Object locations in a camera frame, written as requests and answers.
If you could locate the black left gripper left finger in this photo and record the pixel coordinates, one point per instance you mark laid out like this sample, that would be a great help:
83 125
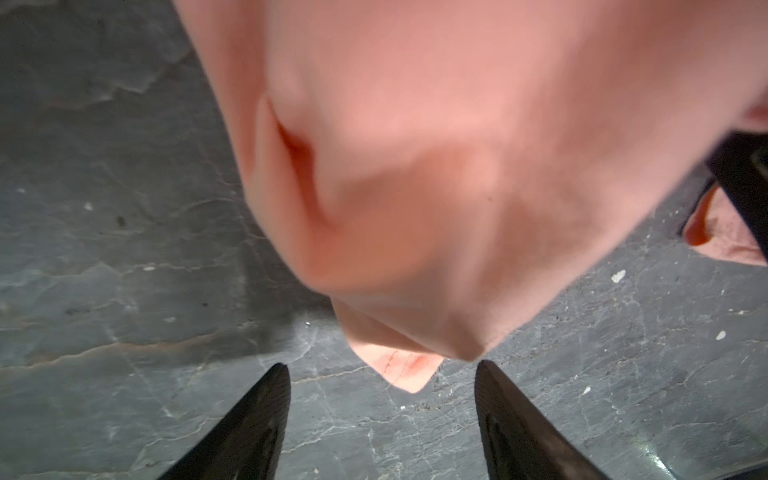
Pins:
247 442

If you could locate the pink graphic t-shirt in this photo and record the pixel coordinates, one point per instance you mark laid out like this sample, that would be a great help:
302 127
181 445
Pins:
441 170

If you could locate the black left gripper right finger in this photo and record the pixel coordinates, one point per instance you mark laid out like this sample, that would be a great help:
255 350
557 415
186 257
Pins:
519 442

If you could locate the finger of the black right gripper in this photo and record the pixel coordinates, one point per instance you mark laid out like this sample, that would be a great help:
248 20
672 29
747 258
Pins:
739 165

